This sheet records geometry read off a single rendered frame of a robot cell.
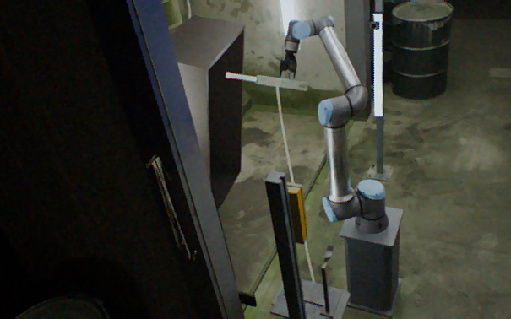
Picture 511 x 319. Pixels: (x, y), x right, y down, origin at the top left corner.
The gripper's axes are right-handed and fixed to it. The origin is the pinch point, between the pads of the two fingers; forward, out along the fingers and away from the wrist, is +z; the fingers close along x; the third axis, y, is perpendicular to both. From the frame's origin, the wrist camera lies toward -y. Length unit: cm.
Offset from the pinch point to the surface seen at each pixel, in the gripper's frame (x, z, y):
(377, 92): -93, -1, 65
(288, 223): 24, 40, -118
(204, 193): 48, 48, -69
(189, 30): 58, -20, 23
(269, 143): -47, 73, 173
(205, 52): 49, -10, -3
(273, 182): 34, 23, -123
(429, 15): -178, -75, 163
